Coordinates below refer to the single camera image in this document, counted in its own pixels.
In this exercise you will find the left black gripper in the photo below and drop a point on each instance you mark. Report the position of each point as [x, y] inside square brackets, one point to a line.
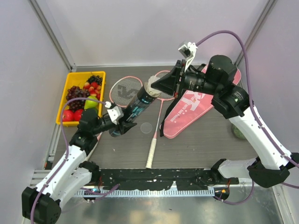
[124, 126]

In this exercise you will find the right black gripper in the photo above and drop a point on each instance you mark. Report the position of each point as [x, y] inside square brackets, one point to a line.
[168, 83]

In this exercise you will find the black shuttlecock tube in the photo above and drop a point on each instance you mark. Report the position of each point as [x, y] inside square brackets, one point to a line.
[138, 104]

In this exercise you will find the clear tube lid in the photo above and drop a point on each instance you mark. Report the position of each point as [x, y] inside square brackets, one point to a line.
[146, 127]

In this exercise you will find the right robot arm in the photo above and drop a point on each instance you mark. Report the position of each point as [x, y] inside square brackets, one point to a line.
[273, 161]

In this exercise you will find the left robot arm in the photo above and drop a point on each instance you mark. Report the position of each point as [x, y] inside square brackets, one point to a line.
[43, 204]

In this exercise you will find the right pink badminton racket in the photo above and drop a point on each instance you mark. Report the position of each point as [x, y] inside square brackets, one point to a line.
[162, 97]

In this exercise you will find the pink badminton racket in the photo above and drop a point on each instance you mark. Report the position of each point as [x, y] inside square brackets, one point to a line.
[121, 93]
[162, 97]

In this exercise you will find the left pink badminton racket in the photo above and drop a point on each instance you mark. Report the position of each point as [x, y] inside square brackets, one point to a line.
[121, 93]

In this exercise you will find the pink racket bag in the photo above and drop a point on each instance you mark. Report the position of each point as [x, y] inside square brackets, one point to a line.
[183, 112]

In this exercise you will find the green pear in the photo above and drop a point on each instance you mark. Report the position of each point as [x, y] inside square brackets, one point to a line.
[92, 102]

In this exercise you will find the right red apple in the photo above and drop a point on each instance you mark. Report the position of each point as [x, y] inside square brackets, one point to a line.
[78, 114]

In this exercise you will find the red apple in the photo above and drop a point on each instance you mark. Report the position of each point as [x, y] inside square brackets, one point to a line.
[68, 116]
[78, 114]

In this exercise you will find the left red apple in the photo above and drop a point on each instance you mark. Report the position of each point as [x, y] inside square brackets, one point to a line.
[68, 116]

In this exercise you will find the black grape bunch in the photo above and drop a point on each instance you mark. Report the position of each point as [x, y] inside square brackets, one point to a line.
[96, 79]

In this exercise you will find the yellow plastic bin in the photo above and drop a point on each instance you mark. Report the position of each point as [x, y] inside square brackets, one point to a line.
[79, 79]

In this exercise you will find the green netted melon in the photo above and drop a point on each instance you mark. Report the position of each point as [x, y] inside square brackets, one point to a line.
[237, 133]

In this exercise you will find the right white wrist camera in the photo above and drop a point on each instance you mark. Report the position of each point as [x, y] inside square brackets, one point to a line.
[188, 50]

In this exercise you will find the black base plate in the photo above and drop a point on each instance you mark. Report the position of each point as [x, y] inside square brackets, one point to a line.
[162, 179]

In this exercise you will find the white cable duct strip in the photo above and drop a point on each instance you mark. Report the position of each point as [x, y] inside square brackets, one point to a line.
[172, 192]

